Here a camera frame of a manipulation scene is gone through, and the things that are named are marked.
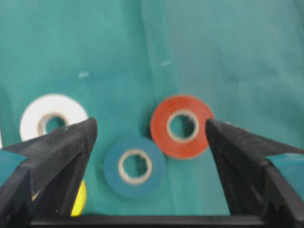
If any blue tape roll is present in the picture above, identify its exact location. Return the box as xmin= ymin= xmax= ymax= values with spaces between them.
xmin=104 ymin=137 xmax=166 ymax=199

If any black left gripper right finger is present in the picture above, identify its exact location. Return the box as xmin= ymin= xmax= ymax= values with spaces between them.
xmin=205 ymin=119 xmax=304 ymax=228

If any red tape roll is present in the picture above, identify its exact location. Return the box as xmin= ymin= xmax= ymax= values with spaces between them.
xmin=150 ymin=95 xmax=213 ymax=159

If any yellow tape roll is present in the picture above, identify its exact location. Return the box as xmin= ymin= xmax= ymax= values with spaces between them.
xmin=31 ymin=180 xmax=87 ymax=217

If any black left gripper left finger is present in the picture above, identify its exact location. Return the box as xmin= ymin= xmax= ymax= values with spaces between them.
xmin=0 ymin=117 xmax=97 ymax=228

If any white tape roll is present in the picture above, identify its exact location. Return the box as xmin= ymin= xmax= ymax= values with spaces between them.
xmin=19 ymin=94 xmax=88 ymax=141

